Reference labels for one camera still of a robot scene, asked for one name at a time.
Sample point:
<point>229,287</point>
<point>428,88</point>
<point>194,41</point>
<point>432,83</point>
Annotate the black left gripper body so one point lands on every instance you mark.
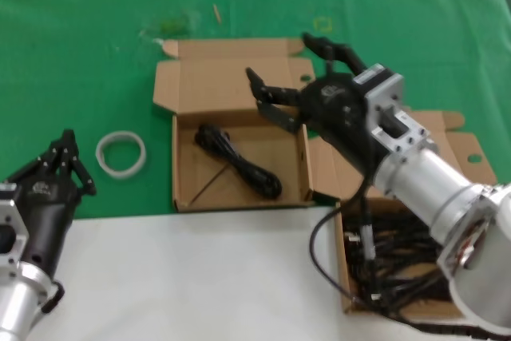
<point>46,213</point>

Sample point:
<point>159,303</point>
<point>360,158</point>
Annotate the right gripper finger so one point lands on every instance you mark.
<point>335,49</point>
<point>279,105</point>

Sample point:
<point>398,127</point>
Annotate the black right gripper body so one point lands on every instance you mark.
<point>339,113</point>

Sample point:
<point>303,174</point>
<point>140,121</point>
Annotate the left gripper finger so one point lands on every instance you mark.
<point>44,165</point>
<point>78,169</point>

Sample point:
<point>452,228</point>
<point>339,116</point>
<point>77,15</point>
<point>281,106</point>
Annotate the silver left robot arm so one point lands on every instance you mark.
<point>16,305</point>

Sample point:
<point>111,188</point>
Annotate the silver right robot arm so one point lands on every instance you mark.
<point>423,173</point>

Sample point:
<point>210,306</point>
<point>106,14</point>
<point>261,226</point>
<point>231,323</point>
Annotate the open brown cardboard box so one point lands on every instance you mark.
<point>331,165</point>
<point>219,77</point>

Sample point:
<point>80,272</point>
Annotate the clear tape roll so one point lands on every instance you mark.
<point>120,174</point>

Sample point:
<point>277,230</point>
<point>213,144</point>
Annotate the small wooden stick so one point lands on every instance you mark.
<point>217,13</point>

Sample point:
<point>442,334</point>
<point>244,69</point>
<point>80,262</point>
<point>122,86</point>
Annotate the green table cloth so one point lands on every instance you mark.
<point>80,57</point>

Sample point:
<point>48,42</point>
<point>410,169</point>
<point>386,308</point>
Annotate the white plastic scrap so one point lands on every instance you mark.
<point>157,41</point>

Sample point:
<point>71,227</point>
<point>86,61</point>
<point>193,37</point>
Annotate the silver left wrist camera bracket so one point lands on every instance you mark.
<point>8,253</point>

